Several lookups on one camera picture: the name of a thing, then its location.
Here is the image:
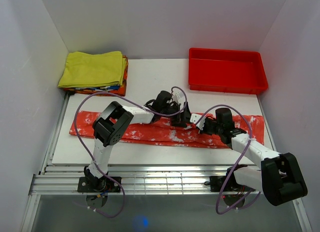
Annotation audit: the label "red white tie-dye trousers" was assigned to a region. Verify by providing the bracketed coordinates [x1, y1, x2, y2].
[68, 110, 265, 149]

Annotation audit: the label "folded yellow trousers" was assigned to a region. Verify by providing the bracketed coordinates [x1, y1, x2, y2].
[58, 51, 127, 88]

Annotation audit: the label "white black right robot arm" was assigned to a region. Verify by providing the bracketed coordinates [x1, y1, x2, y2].
[190, 107, 308, 206]

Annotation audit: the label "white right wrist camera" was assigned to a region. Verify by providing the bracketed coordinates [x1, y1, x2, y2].
[190, 113, 206, 130]

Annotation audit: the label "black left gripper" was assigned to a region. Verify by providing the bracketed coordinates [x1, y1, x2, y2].
[160, 102, 192, 128]

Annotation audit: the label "aluminium table edge rail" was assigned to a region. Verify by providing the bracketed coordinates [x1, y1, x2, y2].
[29, 165, 229, 195]

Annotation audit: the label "folded orange patterned trousers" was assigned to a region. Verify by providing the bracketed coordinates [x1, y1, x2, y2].
[61, 55, 129, 97]

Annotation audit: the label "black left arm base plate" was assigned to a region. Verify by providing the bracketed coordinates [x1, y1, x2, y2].
[77, 177, 121, 193]

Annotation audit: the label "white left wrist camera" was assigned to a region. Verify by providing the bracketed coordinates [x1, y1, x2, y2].
[172, 91, 186, 109]

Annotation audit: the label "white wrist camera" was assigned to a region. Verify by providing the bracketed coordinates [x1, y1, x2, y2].
[172, 91, 186, 109]
[190, 113, 206, 130]

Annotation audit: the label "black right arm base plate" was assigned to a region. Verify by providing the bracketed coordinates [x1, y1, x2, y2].
[204, 176, 250, 193]

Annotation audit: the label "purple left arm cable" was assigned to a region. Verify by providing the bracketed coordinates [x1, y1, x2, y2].
[74, 86, 188, 217]

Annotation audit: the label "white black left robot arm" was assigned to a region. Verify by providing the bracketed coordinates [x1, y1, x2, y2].
[84, 90, 191, 192]

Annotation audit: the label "red plastic tray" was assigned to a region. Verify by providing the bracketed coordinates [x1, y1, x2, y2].
[188, 48, 269, 95]

